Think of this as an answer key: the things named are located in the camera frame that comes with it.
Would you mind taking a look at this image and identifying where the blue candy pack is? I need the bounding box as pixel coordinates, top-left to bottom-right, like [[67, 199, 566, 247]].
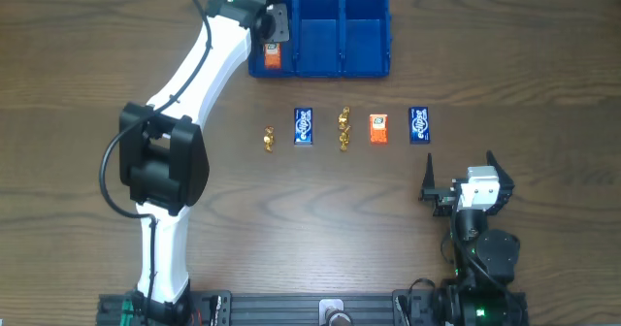
[[293, 107, 314, 147], [408, 106, 432, 146]]

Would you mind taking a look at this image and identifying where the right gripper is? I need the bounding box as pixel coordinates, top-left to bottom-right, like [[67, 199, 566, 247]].
[[418, 149, 516, 217]]

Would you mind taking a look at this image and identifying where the mounting rail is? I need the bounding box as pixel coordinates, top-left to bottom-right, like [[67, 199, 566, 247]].
[[96, 289, 530, 326]]

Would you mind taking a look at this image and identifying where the blue tray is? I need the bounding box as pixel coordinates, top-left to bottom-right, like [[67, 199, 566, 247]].
[[247, 0, 392, 80]]

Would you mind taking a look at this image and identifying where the orange candy box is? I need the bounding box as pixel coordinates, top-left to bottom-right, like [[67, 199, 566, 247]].
[[263, 42, 283, 71], [369, 114, 389, 146]]

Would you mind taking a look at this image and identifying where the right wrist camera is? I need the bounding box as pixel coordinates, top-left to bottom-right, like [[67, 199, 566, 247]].
[[455, 165, 502, 210]]

